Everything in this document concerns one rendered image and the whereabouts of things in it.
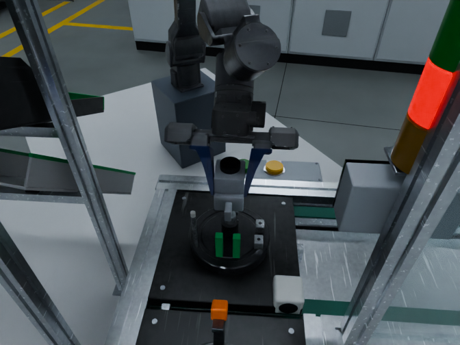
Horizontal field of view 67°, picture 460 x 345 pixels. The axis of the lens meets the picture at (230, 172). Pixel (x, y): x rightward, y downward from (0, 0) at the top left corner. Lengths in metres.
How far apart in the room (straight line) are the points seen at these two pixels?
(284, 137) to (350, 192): 0.15
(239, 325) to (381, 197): 0.29
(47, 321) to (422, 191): 0.41
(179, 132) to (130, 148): 0.57
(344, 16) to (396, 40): 0.52
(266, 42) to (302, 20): 3.08
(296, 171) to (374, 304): 0.40
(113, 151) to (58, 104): 0.62
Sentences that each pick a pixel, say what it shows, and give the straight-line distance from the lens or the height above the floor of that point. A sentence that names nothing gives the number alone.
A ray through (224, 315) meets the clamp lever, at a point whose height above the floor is 1.07.
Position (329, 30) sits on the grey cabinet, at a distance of 3.54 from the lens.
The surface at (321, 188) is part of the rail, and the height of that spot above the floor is 0.96.
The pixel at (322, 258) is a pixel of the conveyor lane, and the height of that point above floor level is 0.92.
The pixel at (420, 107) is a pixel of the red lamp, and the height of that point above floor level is 1.33.
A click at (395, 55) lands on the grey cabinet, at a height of 0.17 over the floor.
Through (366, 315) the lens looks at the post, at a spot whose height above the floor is 1.05.
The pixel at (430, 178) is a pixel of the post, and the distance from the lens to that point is 0.33.
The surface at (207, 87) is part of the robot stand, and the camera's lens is 0.90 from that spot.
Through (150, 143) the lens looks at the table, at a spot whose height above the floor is 0.86.
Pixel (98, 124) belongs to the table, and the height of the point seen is 0.86.
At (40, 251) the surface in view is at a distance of 0.86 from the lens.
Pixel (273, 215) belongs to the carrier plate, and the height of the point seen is 0.97.
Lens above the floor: 1.47
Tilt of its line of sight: 41 degrees down
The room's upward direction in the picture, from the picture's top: straight up
